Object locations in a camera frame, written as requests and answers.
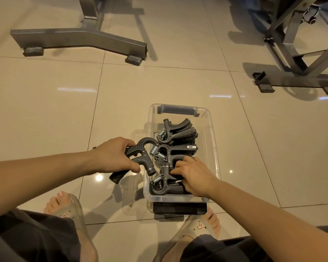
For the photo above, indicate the person's right hand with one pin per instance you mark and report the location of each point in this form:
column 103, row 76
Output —
column 199, row 178

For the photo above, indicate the person's left hand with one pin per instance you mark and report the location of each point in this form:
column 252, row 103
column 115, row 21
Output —
column 112, row 158

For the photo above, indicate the black spring grip strengthener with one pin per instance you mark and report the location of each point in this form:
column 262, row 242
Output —
column 142, row 155
column 180, row 151
column 177, row 132
column 166, row 185

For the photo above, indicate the clear plastic storage box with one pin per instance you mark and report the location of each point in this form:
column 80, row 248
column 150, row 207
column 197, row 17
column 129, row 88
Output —
column 211, row 150

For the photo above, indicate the person's right forearm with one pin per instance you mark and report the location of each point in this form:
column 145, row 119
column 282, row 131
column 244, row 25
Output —
column 276, row 223

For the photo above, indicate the person's left forearm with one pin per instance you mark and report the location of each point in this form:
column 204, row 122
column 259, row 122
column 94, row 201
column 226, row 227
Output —
column 30, row 177

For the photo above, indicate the beige right slipper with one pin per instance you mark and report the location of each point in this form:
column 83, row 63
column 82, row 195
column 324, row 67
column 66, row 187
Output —
column 194, row 229

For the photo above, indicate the beige slipper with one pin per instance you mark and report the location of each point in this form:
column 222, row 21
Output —
column 194, row 229
column 76, row 212

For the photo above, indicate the beige left slipper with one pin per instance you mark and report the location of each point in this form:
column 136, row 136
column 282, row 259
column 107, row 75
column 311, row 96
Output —
column 76, row 212

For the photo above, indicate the grey metal rack stand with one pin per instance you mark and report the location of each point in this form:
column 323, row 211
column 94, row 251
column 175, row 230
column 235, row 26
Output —
column 84, row 38

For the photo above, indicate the grey metal machine frame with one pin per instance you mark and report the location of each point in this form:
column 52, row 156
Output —
column 295, row 79

